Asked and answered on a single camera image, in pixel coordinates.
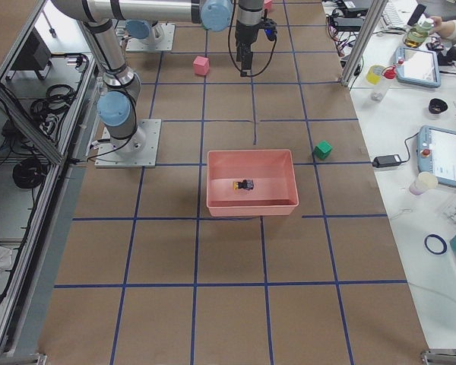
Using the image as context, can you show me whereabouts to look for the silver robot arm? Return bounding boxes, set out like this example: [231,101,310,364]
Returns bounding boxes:
[125,20,164,42]
[53,1,277,104]

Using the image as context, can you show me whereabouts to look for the white paper cup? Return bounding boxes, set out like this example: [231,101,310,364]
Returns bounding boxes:
[409,172,439,195]

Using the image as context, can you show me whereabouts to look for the red cap squeeze bottle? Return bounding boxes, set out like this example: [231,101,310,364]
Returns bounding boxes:
[370,65,397,102]

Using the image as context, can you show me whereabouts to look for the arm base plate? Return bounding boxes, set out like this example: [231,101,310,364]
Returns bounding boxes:
[94,119,162,168]
[125,20,176,52]

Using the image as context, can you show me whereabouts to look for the yellow tape roll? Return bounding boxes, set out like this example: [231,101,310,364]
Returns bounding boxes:
[366,65,385,85]

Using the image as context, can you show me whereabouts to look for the black small bowl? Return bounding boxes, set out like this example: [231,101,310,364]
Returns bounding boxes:
[428,98,448,115]

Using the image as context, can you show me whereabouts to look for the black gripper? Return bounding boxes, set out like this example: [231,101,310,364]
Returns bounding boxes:
[235,0,277,75]

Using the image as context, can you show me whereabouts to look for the black power adapter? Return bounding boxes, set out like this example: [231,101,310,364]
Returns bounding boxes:
[372,154,403,168]

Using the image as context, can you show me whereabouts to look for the person's hand at desk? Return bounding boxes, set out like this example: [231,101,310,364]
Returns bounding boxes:
[429,16,444,33]

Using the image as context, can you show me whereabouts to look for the lower teach pendant tablet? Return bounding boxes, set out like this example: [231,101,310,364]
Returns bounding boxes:
[416,125,456,187]

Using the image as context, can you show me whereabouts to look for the green cube beside pink bin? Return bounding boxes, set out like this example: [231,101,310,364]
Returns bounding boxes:
[312,140,333,160]

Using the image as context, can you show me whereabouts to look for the pink cube near robot bases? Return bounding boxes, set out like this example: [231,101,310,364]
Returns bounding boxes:
[192,56,210,76]

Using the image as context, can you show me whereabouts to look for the teach pendant tablet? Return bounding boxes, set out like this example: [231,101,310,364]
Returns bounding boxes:
[416,125,456,187]
[394,46,441,88]

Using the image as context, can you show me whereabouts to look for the pink plastic bin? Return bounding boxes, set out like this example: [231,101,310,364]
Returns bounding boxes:
[206,149,299,217]

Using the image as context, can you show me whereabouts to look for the yellow push button switch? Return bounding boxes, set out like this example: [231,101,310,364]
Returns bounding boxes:
[233,179,255,191]

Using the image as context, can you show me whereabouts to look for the blue tape ring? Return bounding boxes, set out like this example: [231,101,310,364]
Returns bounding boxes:
[424,234,448,256]

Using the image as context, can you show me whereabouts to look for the upper teach pendant tablet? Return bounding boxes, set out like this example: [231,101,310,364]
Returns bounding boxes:
[394,46,441,88]

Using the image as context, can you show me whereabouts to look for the aluminium frame post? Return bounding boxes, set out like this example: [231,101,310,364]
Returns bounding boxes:
[340,0,388,87]

